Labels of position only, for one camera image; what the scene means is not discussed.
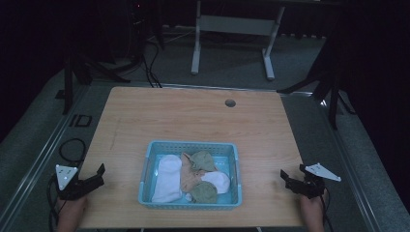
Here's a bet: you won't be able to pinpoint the person's right hand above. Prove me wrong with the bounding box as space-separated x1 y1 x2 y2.
299 188 329 232

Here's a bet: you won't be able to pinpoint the left hand-held gripper cable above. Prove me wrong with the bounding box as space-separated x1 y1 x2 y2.
46 173 68 232

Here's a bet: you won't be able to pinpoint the person's left hand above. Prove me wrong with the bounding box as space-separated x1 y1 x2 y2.
56 195 89 232

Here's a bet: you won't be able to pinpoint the black looped floor cable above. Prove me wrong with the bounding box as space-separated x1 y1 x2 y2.
58 137 88 164

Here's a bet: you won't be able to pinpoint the long white sock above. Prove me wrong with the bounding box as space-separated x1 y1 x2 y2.
151 154 184 204

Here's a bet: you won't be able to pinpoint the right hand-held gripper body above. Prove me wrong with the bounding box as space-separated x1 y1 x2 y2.
289 162 342 199

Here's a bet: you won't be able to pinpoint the light blue plastic basket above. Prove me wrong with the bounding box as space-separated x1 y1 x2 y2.
137 139 244 212

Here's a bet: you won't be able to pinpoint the black cables on floor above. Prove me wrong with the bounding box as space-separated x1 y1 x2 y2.
140 40 163 89

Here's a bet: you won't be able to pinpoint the hand-held gripper cable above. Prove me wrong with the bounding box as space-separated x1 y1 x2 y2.
46 173 68 232
319 188 335 232

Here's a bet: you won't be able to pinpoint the green sock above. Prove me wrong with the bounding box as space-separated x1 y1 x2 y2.
189 150 218 173
189 181 219 205

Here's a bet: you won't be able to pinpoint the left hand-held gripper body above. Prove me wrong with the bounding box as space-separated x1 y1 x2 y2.
55 164 95 201

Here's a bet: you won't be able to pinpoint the right hand-held gripper cable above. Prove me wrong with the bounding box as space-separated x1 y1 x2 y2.
319 188 335 232

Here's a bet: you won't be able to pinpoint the black metal stand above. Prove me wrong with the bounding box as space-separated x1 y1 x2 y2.
55 47 132 116
276 32 357 131

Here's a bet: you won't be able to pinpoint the short white sock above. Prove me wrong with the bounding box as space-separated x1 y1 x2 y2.
200 170 232 195

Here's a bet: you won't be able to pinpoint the tan sock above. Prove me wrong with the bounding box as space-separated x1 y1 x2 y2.
179 152 219 194

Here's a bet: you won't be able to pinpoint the white metal desk frame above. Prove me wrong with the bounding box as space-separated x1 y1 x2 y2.
190 0 286 81

